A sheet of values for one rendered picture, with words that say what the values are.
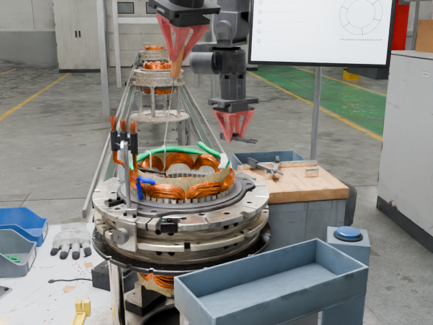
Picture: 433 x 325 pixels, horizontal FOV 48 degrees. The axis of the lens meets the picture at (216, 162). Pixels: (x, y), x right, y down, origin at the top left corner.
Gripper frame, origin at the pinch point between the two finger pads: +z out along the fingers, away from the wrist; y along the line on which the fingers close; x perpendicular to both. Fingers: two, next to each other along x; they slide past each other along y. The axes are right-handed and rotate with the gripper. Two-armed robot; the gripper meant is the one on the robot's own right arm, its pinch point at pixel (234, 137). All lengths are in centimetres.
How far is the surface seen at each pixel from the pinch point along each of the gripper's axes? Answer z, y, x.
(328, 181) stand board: 7.3, -10.2, 20.6
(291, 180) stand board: 7.1, -3.8, 16.0
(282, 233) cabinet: 16.5, 1.9, 20.0
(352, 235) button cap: 9.6, 2.5, 38.9
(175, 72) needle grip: -17.6, 23.3, 16.5
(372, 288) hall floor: 114, -134, -62
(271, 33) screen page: -22, -56, -56
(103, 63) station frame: -1, -55, -238
